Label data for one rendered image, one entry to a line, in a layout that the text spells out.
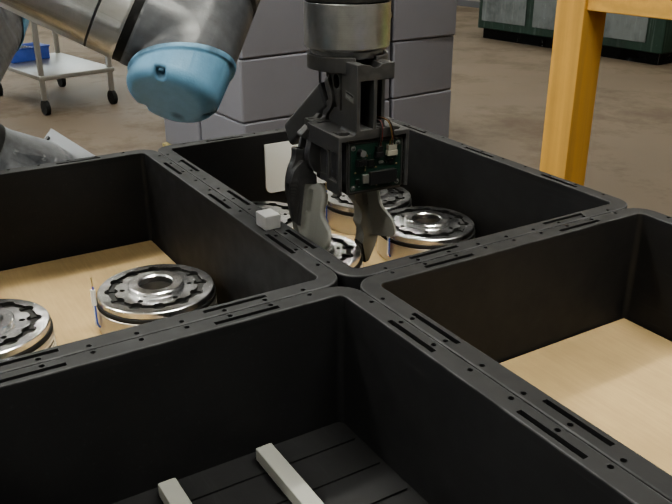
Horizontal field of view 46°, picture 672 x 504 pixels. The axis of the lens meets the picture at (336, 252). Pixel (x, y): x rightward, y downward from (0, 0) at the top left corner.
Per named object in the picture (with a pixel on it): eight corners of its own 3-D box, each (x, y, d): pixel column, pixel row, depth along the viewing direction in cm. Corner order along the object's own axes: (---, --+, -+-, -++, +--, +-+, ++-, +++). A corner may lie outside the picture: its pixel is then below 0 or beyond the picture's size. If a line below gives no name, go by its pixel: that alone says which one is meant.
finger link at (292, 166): (283, 224, 74) (301, 131, 72) (277, 218, 75) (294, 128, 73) (327, 226, 77) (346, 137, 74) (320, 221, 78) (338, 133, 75)
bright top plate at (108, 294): (84, 284, 72) (83, 278, 72) (190, 261, 77) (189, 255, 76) (116, 330, 64) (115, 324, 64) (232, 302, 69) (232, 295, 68)
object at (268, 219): (255, 224, 65) (255, 210, 65) (271, 221, 66) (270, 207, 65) (265, 231, 64) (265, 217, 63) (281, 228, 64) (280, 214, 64)
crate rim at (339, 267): (154, 168, 87) (152, 147, 86) (379, 132, 102) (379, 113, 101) (348, 311, 56) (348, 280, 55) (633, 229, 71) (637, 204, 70)
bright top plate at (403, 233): (359, 224, 86) (359, 219, 85) (426, 204, 91) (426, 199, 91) (425, 253, 78) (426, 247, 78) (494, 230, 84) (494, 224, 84)
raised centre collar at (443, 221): (393, 221, 85) (394, 216, 85) (426, 211, 88) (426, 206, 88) (426, 235, 81) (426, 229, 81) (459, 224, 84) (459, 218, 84)
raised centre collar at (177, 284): (120, 283, 71) (119, 277, 71) (173, 272, 73) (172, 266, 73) (137, 305, 67) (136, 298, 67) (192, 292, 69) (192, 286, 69)
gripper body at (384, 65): (335, 204, 69) (335, 63, 64) (293, 177, 76) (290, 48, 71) (409, 191, 72) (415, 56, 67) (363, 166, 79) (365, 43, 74)
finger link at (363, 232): (387, 278, 77) (370, 193, 72) (357, 257, 81) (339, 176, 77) (413, 266, 78) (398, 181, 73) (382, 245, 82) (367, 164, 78)
